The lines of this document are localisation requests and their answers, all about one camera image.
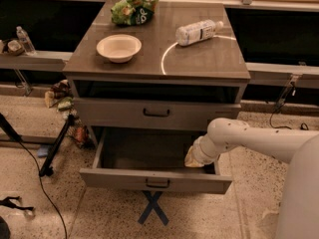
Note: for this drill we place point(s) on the pile of snack bags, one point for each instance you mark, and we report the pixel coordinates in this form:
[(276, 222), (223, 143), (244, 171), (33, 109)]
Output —
[(60, 97)]

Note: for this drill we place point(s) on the upright water bottle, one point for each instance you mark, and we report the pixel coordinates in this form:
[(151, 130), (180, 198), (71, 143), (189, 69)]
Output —
[(25, 41)]

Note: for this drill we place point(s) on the grey side shelf rail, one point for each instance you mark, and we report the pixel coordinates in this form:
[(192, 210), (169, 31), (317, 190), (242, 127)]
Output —
[(47, 61)]

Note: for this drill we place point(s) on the lying clear plastic bottle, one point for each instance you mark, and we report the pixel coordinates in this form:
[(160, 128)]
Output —
[(197, 32)]

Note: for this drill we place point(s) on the grey drawer cabinet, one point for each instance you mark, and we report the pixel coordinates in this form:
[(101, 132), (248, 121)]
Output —
[(212, 71)]

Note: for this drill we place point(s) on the black tripod leg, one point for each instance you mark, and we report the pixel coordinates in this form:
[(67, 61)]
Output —
[(46, 169)]

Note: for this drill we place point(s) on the green chip bag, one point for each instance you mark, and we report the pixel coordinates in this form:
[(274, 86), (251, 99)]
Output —
[(133, 12)]

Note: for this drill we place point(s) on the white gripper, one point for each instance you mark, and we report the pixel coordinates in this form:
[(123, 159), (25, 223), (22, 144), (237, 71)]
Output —
[(198, 152)]

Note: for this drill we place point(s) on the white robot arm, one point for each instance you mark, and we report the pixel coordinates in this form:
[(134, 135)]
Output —
[(299, 210)]

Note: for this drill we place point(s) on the white bowl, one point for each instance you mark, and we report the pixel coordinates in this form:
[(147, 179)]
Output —
[(119, 48)]

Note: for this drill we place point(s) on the blue tape cross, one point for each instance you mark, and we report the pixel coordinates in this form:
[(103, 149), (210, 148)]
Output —
[(153, 206)]

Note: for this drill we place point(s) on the grey top drawer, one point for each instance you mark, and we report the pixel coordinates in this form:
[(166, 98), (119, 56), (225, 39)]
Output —
[(152, 114)]

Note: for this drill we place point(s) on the grey drawer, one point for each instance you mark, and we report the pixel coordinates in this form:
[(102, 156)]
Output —
[(152, 114), (150, 159)]

